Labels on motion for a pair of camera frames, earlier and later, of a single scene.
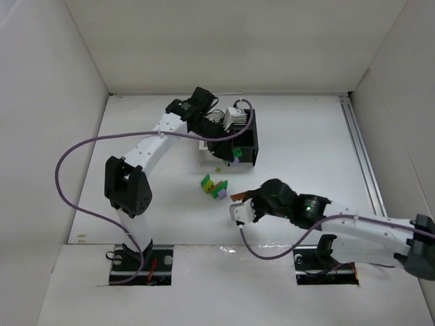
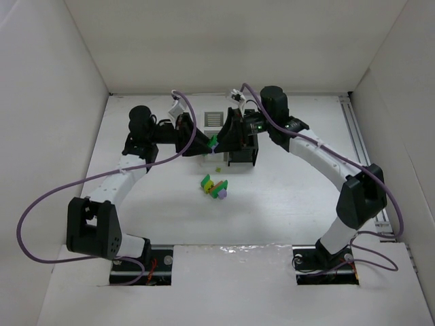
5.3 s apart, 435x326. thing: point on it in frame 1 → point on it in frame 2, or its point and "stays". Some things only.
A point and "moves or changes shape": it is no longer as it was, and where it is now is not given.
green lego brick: x=237 y=152 moves or changes shape
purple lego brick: x=222 y=194 stays
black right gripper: x=255 y=201 → x=238 y=129
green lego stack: x=211 y=188 stays
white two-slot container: x=206 y=155 stays
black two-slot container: x=248 y=143 stays
